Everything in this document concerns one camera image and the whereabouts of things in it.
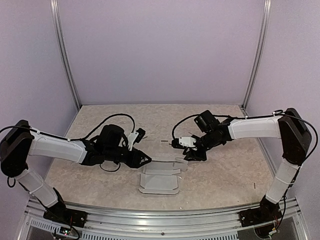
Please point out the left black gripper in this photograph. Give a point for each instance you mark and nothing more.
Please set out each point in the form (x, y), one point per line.
(137, 155)

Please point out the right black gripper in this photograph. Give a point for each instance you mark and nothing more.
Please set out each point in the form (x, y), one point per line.
(195, 156)

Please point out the white paper box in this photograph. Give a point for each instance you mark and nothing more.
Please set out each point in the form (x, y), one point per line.
(160, 177)

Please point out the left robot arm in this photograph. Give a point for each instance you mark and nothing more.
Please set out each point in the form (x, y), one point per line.
(23, 141)

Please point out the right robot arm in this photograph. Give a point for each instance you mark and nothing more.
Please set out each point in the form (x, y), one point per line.
(287, 126)

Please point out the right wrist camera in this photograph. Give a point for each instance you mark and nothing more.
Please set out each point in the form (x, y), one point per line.
(183, 142)

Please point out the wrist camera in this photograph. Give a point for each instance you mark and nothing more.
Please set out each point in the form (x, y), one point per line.
(135, 137)
(183, 142)

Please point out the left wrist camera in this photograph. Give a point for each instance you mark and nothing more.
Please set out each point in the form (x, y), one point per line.
(135, 137)

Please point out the front aluminium rail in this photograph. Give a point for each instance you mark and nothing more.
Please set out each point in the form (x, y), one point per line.
(104, 223)

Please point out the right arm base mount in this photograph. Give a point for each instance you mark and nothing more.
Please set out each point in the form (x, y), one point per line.
(256, 216)

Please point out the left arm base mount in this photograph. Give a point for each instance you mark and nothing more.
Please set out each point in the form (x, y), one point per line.
(70, 217)

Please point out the right aluminium frame post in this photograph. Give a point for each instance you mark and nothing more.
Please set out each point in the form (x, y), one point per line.
(258, 53)

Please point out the aluminium frame post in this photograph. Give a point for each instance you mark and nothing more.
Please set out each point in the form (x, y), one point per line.
(258, 53)
(55, 12)

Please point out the left aluminium frame post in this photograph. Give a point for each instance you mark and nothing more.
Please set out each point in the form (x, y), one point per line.
(55, 12)

